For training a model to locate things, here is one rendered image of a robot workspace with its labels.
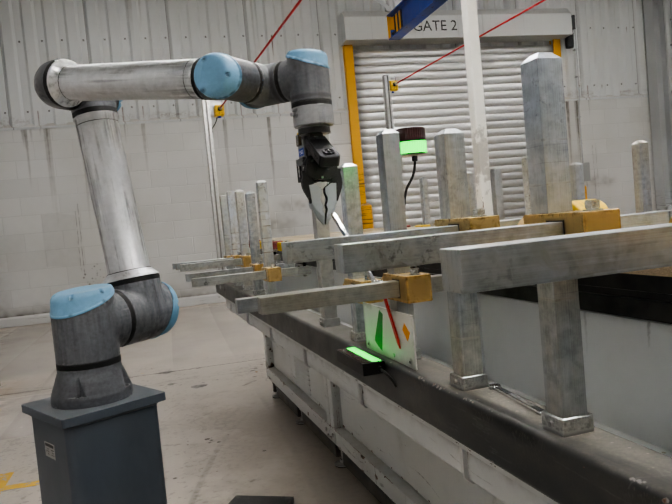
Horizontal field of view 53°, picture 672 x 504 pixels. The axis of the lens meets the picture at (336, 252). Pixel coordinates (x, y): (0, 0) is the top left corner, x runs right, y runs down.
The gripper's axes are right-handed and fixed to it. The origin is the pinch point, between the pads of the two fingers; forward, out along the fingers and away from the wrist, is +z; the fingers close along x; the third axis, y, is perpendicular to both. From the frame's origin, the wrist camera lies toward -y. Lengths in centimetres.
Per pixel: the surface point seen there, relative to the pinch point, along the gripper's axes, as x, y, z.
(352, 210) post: -7.4, 2.8, -1.3
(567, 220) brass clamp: -5, -77, 3
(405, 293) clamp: -5.2, -28.7, 14.8
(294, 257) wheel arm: 20, -51, 5
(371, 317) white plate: -5.2, -9.2, 21.5
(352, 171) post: -8.2, 2.8, -10.0
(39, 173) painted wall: 134, 761, -88
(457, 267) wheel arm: 21, -100, 4
